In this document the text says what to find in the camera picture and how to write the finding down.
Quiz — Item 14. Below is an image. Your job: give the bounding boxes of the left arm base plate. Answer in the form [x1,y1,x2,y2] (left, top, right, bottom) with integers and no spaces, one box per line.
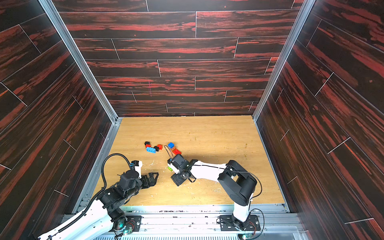
[116,216,143,234]

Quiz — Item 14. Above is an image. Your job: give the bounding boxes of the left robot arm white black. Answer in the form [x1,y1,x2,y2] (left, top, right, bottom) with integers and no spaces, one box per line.
[37,170,159,240]

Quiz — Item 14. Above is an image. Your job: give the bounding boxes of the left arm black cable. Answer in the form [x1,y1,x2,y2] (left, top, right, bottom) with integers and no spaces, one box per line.
[53,152,133,238]

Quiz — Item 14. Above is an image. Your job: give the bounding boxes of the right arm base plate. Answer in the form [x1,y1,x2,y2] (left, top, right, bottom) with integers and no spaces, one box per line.
[217,215,261,232]

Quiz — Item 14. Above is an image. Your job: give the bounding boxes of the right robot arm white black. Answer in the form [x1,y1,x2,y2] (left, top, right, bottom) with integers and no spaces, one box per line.
[167,154,258,231]

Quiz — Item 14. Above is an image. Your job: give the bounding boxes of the aluminium front rail frame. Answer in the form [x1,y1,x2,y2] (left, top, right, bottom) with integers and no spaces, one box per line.
[96,204,310,240]

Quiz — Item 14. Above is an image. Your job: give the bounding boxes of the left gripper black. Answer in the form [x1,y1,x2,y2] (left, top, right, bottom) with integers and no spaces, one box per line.
[124,171,160,200]

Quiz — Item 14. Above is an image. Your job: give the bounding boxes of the light blue long lego brick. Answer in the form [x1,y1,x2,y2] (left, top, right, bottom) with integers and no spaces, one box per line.
[146,147,157,154]

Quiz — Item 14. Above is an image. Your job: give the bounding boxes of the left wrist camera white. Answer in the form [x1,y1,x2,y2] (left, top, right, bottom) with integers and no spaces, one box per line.
[131,161,143,179]

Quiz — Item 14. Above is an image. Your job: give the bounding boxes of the red long lego brick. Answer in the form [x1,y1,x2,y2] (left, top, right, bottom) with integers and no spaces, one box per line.
[173,149,181,155]

